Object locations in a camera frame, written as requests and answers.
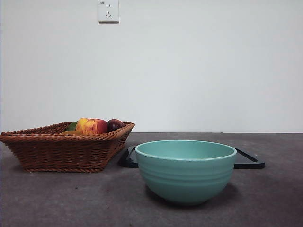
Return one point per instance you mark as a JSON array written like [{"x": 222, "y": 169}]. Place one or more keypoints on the green fruit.
[{"x": 72, "y": 127}]

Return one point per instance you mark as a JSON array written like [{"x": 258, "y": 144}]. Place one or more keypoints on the dark red plum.
[{"x": 114, "y": 124}]

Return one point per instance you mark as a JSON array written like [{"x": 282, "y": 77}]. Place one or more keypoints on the brown wicker basket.
[{"x": 59, "y": 151}]

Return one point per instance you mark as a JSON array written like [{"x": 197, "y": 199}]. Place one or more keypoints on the dark rectangular tray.
[{"x": 247, "y": 163}]

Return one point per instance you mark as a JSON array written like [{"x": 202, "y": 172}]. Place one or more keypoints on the teal ribbed bowl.
[{"x": 187, "y": 179}]

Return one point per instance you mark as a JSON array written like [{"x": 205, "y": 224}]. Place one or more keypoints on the white wall socket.
[{"x": 109, "y": 11}]

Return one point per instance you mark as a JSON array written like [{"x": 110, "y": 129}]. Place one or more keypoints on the brown kiwifruit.
[{"x": 71, "y": 133}]

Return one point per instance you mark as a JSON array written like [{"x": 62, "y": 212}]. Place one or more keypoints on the red and yellow apple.
[{"x": 91, "y": 126}]

